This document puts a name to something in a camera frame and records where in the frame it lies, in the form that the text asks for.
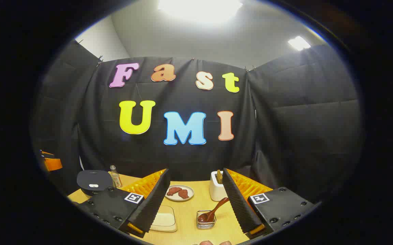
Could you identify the brown toast slice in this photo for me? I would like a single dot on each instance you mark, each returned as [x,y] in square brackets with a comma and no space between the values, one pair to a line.
[219,177]

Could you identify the white round plate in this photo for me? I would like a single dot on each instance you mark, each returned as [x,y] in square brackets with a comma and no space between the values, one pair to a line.
[179,198]

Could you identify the white toaster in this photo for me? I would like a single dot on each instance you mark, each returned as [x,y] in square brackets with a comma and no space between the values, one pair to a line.
[216,192]

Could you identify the dark lidded rice cooker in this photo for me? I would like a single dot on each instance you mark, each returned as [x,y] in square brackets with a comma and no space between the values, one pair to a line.
[94,180]

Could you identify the small ceiling light panel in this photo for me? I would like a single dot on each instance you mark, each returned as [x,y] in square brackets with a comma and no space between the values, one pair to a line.
[298,43]

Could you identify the red meat piece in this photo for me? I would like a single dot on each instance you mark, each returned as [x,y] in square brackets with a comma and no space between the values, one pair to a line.
[173,191]
[184,194]

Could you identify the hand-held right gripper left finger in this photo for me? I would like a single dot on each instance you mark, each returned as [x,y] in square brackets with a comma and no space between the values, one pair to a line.
[155,200]

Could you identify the black backdrop cloth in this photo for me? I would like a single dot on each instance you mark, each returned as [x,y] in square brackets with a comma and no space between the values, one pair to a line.
[285,129]

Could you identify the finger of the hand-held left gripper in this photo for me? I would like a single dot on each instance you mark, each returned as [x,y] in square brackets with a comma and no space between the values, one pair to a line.
[52,164]

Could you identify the brown wooden spoon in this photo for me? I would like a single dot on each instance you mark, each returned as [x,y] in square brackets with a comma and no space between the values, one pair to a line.
[217,208]

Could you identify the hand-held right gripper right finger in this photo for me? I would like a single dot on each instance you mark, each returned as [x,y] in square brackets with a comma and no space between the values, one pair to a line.
[239,200]

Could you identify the small glass bottle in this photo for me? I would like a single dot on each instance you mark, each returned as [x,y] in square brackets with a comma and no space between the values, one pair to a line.
[116,178]

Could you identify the large ceiling light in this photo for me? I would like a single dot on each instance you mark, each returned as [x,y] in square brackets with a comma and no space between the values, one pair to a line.
[200,8]

